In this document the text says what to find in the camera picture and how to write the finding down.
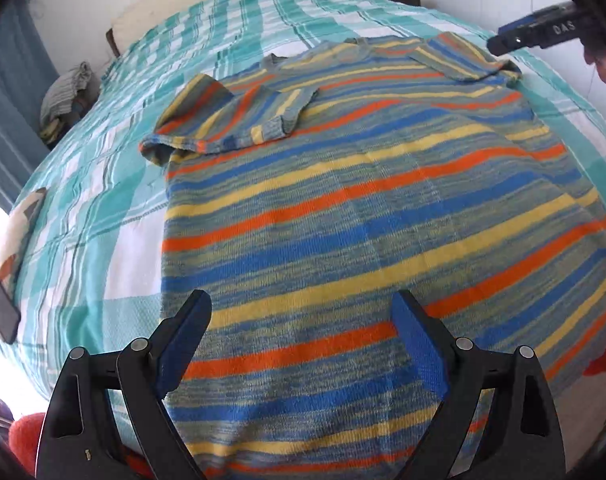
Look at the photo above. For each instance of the black smartphone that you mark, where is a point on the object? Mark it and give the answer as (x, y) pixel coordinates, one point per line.
(10, 317)

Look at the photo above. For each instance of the blue curtain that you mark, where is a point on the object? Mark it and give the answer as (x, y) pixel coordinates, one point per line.
(26, 73)

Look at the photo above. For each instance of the teal plaid bed cover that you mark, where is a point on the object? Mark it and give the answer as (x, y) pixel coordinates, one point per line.
(91, 274)

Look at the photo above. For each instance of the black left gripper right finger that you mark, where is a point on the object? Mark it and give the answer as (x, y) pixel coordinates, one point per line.
(496, 418)

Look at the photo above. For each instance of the striped knitted t-shirt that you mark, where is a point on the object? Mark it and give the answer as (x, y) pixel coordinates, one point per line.
(304, 192)

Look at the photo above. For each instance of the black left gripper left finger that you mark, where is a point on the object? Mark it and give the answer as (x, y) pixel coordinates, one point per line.
(79, 439)

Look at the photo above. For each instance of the pile of folded clothes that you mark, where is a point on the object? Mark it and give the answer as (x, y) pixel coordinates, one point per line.
(67, 101)

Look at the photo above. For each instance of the patterned cream pillow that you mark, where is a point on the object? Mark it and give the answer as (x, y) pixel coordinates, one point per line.
(16, 235)

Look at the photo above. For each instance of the red fleece garment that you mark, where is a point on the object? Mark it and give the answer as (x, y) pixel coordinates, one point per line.
(24, 435)

